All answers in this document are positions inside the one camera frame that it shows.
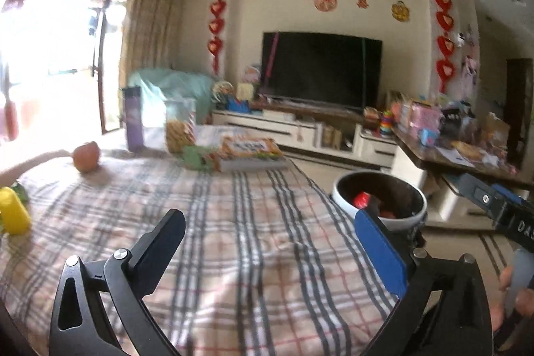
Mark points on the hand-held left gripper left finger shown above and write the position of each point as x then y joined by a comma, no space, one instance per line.
160,245

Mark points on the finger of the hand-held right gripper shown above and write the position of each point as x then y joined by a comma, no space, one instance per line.
479,191

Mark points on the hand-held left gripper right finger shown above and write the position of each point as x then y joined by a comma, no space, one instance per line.
379,251

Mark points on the red snack packet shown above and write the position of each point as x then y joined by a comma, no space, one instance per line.
362,199

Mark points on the white trash bin black liner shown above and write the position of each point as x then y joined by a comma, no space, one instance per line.
340,199

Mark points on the person's right hand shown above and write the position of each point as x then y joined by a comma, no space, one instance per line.
498,316

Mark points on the white paper sheet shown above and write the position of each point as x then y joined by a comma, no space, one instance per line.
455,156

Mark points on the white side table marble top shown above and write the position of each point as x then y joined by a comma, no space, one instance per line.
406,172

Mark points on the pink toy box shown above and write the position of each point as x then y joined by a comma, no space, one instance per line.
425,116

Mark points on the green milk carton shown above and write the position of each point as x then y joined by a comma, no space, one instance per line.
196,158

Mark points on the clear cookie jar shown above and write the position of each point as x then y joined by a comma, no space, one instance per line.
179,135

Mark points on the orange fruit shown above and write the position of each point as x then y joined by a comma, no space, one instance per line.
86,156

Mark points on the purple drink bottle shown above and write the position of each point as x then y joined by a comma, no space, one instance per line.
133,122

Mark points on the red white striped tube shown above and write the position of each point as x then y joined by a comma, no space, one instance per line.
192,122

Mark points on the orange children's book box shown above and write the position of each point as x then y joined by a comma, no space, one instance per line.
250,147

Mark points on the yellow plastic bottle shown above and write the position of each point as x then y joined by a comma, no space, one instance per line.
14,212

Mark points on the small green toy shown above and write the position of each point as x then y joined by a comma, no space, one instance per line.
19,192

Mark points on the blue toy tray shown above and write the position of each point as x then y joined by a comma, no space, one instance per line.
238,105

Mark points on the teal covered armchair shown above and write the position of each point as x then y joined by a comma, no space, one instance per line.
175,85

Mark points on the white television cabinet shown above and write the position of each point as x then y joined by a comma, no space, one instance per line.
271,126

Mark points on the ferris wheel toy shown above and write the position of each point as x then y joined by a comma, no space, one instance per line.
223,93

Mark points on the cream toy box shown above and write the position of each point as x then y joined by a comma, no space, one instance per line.
245,91

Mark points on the glass balcony door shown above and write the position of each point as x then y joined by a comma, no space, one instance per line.
100,68

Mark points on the black flat television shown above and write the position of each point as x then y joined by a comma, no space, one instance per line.
321,68

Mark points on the pink round toy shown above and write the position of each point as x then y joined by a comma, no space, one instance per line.
251,73

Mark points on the beige patterned curtain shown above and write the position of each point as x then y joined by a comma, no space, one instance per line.
150,30

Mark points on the round red paper cutting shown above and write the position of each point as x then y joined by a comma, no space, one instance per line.
326,1

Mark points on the gold wall decal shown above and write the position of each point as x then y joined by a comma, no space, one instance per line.
400,12

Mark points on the small red wall decal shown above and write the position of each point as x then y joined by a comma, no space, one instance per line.
363,2

